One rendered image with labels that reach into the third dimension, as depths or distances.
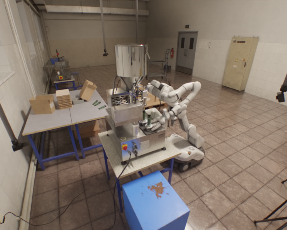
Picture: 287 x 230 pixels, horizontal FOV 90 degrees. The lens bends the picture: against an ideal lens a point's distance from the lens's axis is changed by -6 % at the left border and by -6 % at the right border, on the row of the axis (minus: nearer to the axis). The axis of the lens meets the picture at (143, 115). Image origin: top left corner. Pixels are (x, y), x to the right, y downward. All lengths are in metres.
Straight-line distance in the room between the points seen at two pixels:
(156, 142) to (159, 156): 0.15
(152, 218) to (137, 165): 0.47
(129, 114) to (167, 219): 0.89
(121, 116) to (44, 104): 1.80
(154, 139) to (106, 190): 1.13
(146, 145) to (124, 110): 0.46
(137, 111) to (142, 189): 0.73
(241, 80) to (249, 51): 0.99
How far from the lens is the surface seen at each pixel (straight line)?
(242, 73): 6.61
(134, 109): 1.32
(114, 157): 1.67
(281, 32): 6.58
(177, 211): 1.49
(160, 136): 1.59
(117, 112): 1.27
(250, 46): 6.50
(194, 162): 2.58
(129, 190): 1.58
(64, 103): 2.96
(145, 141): 1.52
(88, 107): 2.85
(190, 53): 8.93
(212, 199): 2.41
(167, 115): 1.56
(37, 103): 2.92
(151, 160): 1.62
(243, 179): 2.83
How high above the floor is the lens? 1.87
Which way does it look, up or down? 27 degrees down
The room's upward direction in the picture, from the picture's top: straight up
